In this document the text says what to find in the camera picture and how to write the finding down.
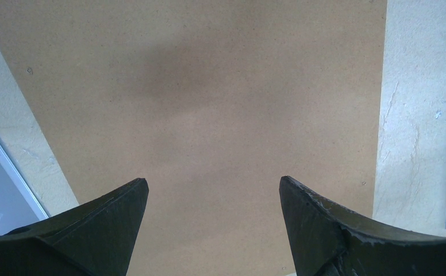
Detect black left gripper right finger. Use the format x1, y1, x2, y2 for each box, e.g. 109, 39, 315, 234
279, 176, 446, 275

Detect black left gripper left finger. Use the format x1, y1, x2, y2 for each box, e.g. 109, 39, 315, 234
0, 178, 149, 275

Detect brown cardboard backing board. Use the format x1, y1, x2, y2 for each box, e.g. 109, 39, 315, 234
0, 1, 387, 275

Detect aluminium table edge rail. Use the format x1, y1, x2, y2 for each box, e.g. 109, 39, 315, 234
0, 142, 49, 223

